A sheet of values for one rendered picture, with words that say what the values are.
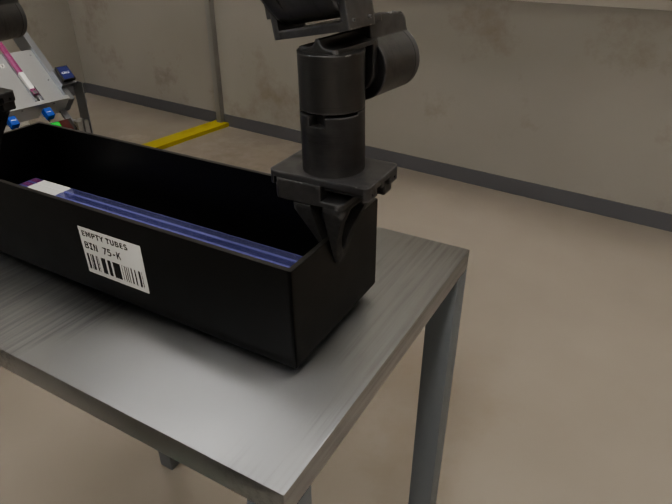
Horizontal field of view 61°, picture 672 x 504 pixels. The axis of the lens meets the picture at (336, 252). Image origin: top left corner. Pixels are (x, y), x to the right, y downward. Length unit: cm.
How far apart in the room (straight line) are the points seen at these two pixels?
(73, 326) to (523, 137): 254
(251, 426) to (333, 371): 10
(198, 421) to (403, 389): 124
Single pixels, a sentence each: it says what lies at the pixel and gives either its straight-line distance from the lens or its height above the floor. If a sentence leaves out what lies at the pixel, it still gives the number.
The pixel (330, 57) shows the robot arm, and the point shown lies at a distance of 47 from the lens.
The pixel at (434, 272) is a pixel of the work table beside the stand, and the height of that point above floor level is 80.
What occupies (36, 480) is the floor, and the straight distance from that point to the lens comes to 168.
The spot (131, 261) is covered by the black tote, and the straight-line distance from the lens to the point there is 65.
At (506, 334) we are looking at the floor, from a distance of 201.
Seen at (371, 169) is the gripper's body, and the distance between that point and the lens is 52.
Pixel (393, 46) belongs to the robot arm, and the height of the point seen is 109.
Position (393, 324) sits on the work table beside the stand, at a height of 80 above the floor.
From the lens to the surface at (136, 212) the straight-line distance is 79.
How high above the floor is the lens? 118
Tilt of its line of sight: 30 degrees down
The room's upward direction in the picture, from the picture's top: straight up
